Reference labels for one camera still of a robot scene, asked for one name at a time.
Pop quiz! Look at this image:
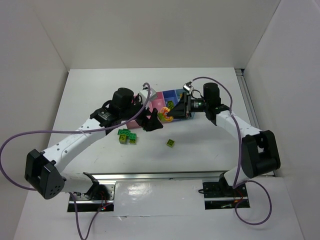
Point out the yellow round printed lego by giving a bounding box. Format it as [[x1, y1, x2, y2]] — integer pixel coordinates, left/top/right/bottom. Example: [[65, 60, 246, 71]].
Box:
[[157, 107, 174, 122]]

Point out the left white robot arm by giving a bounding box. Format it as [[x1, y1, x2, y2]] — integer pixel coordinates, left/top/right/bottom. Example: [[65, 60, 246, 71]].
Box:
[[24, 86, 163, 200]]

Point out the narrow pink bin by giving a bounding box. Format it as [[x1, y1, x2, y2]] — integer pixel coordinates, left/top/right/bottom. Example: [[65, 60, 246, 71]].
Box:
[[149, 91, 166, 113]]

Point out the aluminium front rail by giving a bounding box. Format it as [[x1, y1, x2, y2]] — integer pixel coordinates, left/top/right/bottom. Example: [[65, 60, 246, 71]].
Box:
[[81, 171, 225, 181]]

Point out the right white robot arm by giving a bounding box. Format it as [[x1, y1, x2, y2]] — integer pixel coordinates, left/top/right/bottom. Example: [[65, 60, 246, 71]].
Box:
[[168, 82, 281, 197]]

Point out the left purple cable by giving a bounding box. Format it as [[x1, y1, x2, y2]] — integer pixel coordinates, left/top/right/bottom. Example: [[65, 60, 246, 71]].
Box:
[[0, 82, 151, 240]]

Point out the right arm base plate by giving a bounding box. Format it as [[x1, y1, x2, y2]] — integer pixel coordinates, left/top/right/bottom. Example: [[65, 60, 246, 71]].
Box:
[[198, 182, 250, 210]]

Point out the lime square lego brick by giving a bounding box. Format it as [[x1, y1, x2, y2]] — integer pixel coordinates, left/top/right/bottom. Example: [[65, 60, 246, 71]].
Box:
[[166, 139, 175, 148]]

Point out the large pink bin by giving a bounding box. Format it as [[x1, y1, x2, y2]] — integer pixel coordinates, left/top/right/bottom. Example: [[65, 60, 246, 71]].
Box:
[[125, 120, 141, 130]]

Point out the aluminium side rail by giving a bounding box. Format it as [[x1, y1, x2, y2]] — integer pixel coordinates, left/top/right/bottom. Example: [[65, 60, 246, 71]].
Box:
[[234, 67, 276, 178]]

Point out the lime lego in blue bin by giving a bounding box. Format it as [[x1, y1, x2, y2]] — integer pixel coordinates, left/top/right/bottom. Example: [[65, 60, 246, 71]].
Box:
[[166, 100, 175, 110]]

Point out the long green lego brick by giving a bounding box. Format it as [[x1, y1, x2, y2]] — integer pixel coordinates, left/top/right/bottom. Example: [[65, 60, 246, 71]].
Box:
[[117, 128, 131, 136]]

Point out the green square lego brick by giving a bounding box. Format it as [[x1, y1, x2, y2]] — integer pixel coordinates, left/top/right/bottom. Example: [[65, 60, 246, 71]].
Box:
[[129, 133, 137, 140]]

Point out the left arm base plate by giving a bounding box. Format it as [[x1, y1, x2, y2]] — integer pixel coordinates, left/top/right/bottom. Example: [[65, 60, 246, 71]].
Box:
[[73, 181, 116, 213]]

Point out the light blue bin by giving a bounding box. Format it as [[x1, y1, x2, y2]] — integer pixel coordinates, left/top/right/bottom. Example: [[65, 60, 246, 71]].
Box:
[[173, 91, 194, 120]]

